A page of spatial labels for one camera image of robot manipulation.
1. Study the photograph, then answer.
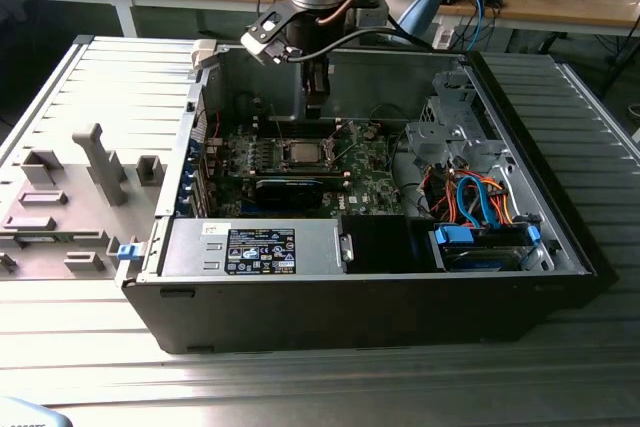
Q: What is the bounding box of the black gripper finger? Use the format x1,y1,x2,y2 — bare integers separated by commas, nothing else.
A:
304,58,335,122

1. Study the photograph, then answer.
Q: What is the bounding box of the pale grey device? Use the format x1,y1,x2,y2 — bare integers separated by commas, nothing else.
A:
0,395,69,427

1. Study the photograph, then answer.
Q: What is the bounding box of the black PC case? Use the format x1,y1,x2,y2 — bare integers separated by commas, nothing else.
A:
115,41,619,356

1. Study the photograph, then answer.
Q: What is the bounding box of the beige plastic piece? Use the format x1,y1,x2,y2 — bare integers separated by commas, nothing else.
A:
191,38,222,72

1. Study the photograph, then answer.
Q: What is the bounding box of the blue cable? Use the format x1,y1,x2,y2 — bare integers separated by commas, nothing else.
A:
466,0,490,44

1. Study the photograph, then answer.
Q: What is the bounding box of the CPU socket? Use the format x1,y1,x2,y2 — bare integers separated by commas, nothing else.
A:
282,136,339,171

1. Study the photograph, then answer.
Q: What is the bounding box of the grey power supply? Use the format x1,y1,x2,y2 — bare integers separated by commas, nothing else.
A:
158,218,346,278

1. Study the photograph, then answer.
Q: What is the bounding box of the silver CPU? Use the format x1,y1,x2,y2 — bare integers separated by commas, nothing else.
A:
291,142,322,164

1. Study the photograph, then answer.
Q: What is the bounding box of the white labelled object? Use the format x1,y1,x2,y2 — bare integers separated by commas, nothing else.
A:
431,24,455,49

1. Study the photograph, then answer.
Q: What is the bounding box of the green motherboard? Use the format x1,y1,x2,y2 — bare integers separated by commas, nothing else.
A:
212,119,404,221

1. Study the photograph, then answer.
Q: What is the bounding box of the black graphics card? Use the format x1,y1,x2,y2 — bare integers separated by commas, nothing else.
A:
253,177,325,209

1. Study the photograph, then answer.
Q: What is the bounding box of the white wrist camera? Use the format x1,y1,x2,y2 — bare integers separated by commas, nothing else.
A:
239,9,296,66

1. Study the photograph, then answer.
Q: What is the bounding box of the grey parts rack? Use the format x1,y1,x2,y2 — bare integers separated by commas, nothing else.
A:
0,121,169,281

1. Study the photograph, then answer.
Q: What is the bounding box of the black RAM slot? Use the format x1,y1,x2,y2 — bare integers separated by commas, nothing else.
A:
225,166,349,182
253,115,344,138

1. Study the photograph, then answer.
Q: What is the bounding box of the black camera cable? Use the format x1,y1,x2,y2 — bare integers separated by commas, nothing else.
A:
288,25,435,64

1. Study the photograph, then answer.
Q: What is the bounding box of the orange red wire bundle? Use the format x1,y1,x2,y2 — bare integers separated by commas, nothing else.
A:
423,171,459,224

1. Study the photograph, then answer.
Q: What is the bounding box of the blue plastic clip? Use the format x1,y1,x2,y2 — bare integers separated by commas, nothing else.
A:
116,241,144,263

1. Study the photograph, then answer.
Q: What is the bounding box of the hard disk blue carrier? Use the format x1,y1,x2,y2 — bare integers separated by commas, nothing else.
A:
429,221,544,273

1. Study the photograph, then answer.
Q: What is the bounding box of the metal socket cover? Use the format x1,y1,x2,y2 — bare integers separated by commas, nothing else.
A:
322,131,347,169

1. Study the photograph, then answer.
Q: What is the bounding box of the black metal frame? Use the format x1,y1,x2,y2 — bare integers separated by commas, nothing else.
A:
598,10,640,96

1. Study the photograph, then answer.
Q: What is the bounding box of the blue wire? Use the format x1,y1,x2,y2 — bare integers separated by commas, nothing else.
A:
455,174,494,228

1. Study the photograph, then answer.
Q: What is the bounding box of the silver metal drive cage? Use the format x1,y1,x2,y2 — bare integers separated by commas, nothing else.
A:
403,70,507,171

